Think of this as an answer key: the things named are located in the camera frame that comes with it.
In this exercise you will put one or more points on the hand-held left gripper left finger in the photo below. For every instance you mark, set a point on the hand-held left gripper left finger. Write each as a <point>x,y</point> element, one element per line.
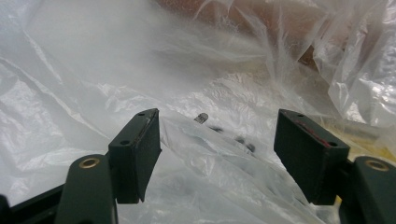
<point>134,155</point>

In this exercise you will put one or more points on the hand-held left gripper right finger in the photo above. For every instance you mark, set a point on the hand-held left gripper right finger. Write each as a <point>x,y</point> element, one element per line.
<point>308,155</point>

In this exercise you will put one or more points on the clear plastic bag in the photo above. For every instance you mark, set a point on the clear plastic bag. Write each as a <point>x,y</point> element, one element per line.
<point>93,77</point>

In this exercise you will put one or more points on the brown cardboard box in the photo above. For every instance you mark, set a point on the brown cardboard box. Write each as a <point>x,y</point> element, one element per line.
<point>306,57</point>

